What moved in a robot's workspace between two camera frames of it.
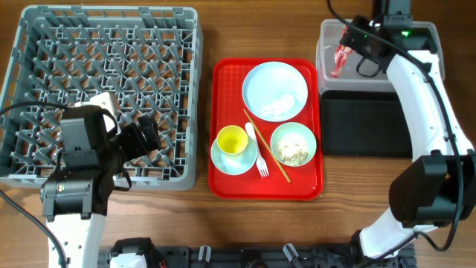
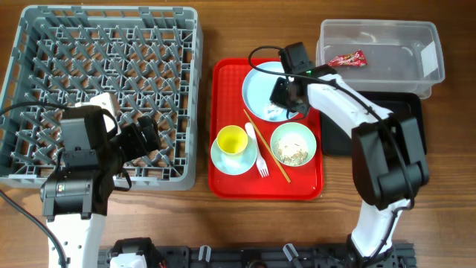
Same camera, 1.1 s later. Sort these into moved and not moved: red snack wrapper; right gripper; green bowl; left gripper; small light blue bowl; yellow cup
Moved: red snack wrapper; right gripper
Not moved: small light blue bowl; yellow cup; left gripper; green bowl
